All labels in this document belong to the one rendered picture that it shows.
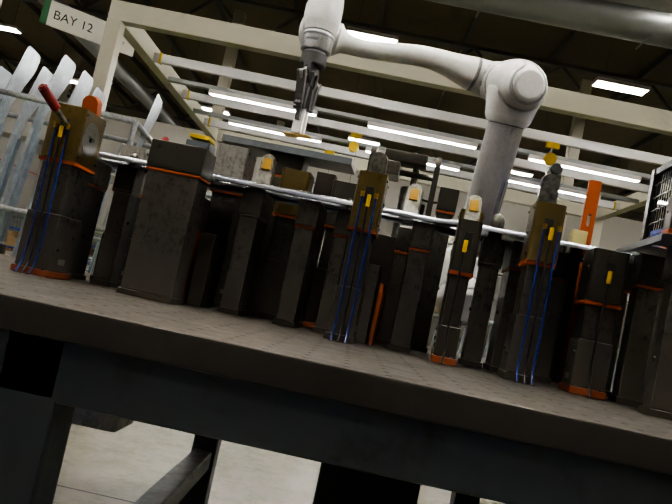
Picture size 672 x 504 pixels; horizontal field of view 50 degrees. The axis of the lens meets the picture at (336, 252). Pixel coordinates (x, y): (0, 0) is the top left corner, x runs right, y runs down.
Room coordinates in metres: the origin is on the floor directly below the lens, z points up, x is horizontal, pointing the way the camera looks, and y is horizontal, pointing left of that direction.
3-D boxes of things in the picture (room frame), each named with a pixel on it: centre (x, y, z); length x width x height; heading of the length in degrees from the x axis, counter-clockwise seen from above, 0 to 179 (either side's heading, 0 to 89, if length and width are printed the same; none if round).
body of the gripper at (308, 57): (1.99, 0.18, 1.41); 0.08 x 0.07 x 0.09; 159
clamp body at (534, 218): (1.37, -0.39, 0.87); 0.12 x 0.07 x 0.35; 173
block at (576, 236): (1.70, -0.56, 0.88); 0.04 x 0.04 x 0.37; 83
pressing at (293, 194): (1.63, 0.01, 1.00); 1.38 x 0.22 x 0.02; 83
